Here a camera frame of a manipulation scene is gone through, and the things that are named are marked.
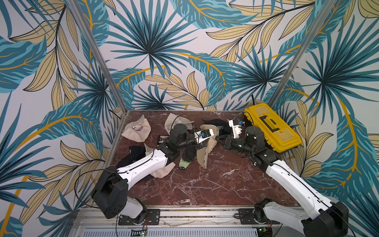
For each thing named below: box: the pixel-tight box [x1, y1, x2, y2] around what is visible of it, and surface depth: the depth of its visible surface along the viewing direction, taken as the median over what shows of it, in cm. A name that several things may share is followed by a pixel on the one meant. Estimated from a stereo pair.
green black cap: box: [178, 148, 197, 170], surface depth 94 cm
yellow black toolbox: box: [244, 103, 303, 154], surface depth 90 cm
